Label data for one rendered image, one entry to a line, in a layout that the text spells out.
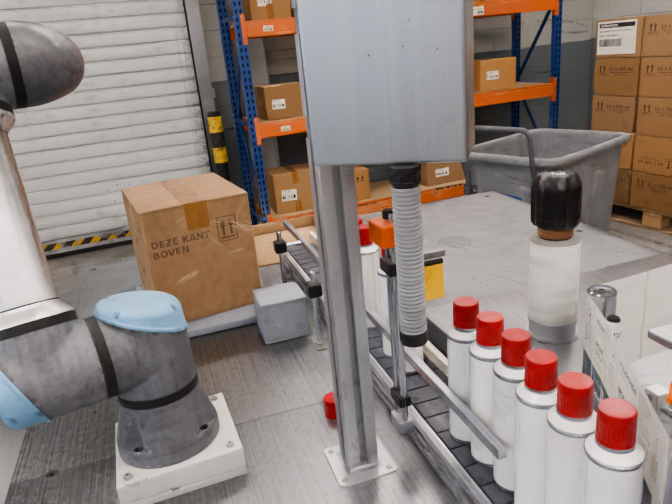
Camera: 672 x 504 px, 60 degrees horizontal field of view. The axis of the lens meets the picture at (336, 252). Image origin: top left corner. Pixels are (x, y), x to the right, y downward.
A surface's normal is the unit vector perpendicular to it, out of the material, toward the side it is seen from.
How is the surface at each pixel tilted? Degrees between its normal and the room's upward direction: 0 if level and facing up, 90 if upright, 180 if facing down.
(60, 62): 91
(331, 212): 90
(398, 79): 90
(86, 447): 0
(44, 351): 68
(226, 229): 90
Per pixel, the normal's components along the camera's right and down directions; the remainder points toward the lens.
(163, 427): 0.26, -0.04
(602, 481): -0.71, 0.29
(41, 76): 0.72, 0.43
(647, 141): -0.90, 0.21
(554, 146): -0.77, 0.07
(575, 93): 0.36, 0.29
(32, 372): 0.41, -0.18
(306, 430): -0.09, -0.94
